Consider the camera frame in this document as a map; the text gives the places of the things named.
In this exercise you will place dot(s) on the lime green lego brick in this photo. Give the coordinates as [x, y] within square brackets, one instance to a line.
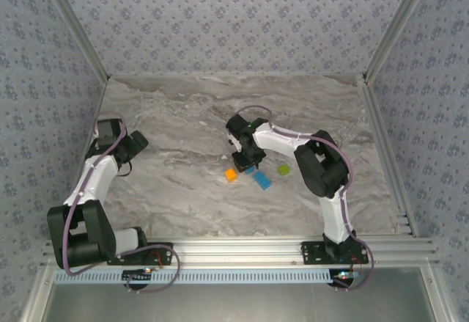
[283, 170]

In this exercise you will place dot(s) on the long blue lego brick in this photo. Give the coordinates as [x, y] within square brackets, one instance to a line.
[262, 181]

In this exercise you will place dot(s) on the aluminium side frame rail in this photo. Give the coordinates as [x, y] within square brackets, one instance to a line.
[388, 160]

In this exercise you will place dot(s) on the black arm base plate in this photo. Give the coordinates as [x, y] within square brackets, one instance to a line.
[311, 252]
[163, 251]

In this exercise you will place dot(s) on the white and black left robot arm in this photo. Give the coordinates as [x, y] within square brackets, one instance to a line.
[97, 179]

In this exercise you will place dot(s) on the long horizontal aluminium frame rail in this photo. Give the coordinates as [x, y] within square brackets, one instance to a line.
[238, 250]

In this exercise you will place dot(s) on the slanted aluminium frame post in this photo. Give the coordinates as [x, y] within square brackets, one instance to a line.
[399, 25]
[73, 25]

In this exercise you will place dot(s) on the small blue lego brick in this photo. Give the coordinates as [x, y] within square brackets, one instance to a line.
[250, 171]

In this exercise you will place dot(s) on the small black controller board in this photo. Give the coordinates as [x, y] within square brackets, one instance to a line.
[136, 275]
[342, 276]

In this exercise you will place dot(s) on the short aluminium frame post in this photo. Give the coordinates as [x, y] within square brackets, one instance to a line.
[34, 296]
[438, 296]

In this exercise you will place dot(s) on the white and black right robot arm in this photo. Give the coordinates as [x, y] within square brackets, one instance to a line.
[335, 219]

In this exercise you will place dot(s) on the orange lego brick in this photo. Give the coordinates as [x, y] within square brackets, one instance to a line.
[231, 175]

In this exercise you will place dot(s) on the grey metal panel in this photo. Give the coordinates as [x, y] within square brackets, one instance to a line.
[238, 303]

